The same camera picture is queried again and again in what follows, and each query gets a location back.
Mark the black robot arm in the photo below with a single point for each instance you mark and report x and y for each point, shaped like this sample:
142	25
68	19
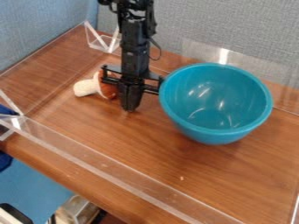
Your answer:
136	27

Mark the clear acrylic front barrier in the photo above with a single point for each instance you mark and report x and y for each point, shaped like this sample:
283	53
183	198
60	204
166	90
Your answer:
130	195

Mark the toy mushroom brown cap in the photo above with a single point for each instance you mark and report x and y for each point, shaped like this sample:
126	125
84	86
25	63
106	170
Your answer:
93	86

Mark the black white object bottom left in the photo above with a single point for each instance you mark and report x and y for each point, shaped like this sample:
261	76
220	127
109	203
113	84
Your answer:
12	216

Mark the clear acrylic corner bracket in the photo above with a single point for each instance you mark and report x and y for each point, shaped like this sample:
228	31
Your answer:
102	42

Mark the blue cloth at left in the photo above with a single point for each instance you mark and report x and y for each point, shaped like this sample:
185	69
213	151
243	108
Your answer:
5	159

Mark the metal frame under table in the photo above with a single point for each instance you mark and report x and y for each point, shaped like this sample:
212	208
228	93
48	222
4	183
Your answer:
76	211

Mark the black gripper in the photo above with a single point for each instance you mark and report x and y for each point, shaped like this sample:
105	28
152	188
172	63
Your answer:
112	76

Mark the blue plastic bowl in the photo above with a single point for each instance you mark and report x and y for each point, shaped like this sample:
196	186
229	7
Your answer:
216	102

